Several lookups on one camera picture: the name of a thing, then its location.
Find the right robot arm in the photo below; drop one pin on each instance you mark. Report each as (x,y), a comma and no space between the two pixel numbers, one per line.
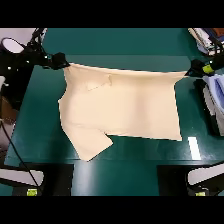
(173,180)

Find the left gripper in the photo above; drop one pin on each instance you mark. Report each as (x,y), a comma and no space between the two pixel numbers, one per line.
(59,61)

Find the heap of clothes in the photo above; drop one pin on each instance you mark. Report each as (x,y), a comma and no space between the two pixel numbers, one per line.
(216,103)
(203,40)

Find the brown garment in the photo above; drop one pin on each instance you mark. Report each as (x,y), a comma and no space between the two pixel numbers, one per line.
(6,111)

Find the cream T-shirt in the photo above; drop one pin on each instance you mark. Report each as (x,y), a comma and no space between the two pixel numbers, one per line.
(126,103)

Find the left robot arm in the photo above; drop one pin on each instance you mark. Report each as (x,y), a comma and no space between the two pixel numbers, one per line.
(31,56)

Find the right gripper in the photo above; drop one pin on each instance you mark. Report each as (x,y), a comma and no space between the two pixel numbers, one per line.
(197,68)

